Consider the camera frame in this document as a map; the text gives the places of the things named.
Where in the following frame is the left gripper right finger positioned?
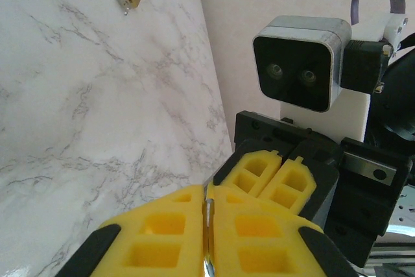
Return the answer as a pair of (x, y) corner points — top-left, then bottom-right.
(207, 185), (359, 277)

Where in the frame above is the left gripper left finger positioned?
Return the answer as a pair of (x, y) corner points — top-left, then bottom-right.
(56, 184), (208, 277)

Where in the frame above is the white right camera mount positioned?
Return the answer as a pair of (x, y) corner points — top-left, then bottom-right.
(278, 12), (409, 144)

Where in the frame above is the small silver key bunch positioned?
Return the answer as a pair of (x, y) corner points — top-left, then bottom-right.
(106, 0), (132, 18)

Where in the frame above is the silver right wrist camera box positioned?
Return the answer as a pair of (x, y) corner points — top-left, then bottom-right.
(252, 15), (353, 115)

